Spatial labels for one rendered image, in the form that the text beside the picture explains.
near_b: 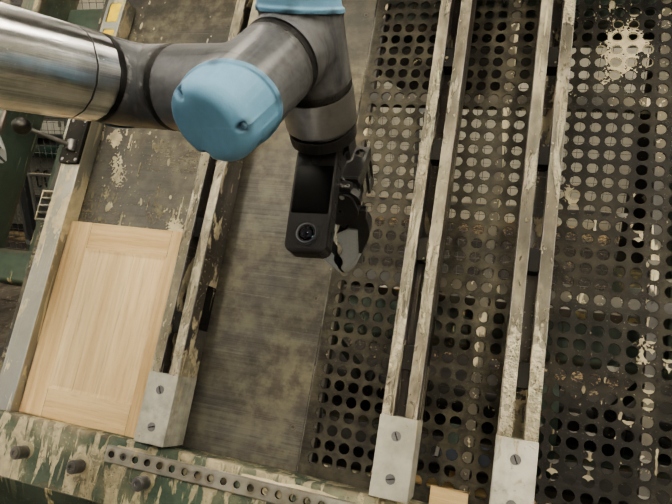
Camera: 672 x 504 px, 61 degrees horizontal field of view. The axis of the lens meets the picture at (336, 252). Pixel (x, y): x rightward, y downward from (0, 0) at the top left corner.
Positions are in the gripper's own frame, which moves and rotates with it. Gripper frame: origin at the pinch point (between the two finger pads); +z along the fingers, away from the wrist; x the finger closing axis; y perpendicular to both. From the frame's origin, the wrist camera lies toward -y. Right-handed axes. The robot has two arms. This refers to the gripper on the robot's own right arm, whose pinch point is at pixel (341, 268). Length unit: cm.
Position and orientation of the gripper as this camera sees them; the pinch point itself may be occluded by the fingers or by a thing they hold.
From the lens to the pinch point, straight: 72.3
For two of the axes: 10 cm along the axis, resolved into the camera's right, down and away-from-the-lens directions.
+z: 1.4, 7.0, 7.0
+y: 2.6, -7.1, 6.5
